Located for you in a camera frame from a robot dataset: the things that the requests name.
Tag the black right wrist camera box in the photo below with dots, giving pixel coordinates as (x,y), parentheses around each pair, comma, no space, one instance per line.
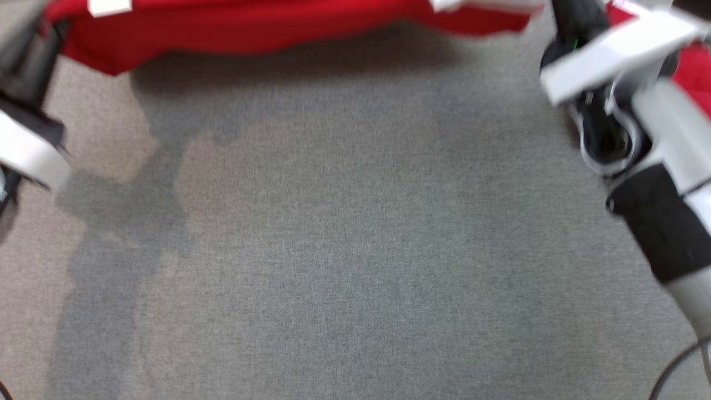
(694,6)

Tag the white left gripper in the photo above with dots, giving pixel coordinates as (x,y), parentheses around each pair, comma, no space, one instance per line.
(28,150)

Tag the red shorts with white stripe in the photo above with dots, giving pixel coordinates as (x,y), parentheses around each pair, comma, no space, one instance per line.
(697,72)

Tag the red basketball jersey white trim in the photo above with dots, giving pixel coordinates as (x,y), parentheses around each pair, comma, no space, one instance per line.
(250,28)

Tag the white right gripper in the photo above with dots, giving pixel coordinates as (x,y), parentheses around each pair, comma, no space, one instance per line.
(611,55)

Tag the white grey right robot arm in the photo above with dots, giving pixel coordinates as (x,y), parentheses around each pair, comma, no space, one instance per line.
(661,222)

